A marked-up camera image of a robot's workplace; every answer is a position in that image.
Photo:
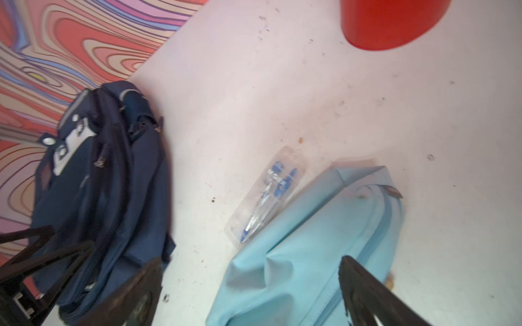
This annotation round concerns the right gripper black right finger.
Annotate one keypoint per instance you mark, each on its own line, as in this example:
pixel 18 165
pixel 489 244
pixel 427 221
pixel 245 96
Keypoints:
pixel 368 302

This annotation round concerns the red pen cup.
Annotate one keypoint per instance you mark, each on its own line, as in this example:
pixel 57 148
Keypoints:
pixel 378 25

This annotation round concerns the navy blue backpack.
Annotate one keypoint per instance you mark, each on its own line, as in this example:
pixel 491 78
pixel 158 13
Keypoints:
pixel 105 178

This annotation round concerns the light blue pencil case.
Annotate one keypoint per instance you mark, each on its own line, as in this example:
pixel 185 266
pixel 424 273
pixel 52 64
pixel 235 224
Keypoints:
pixel 288 274

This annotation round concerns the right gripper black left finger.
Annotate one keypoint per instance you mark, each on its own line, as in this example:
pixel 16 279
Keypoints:
pixel 133 303

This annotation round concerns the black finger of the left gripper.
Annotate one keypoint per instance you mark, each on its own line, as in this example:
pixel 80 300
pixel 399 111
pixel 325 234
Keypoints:
pixel 18 304

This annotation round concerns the clear plastic pen box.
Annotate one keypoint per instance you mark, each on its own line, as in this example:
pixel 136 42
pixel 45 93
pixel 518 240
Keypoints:
pixel 268 194

